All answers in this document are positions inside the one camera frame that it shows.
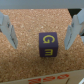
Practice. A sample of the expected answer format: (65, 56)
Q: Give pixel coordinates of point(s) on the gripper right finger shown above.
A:
(74, 31)

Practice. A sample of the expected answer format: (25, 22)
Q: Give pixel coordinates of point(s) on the purple block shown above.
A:
(48, 45)

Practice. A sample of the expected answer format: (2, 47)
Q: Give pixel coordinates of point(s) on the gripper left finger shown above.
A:
(9, 30)

